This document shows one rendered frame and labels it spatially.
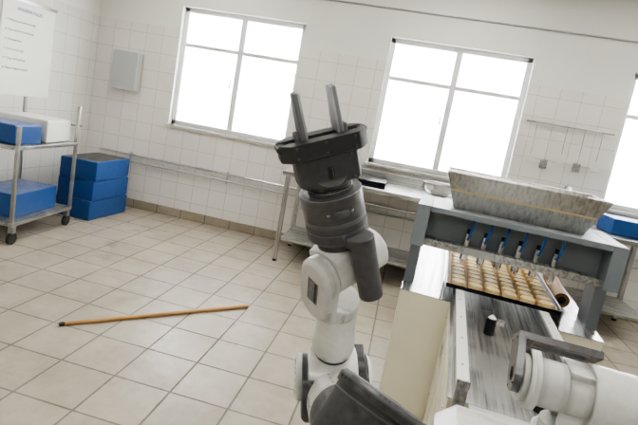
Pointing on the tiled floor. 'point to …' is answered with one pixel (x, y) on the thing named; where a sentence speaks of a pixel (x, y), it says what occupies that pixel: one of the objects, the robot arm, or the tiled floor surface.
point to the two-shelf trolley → (21, 174)
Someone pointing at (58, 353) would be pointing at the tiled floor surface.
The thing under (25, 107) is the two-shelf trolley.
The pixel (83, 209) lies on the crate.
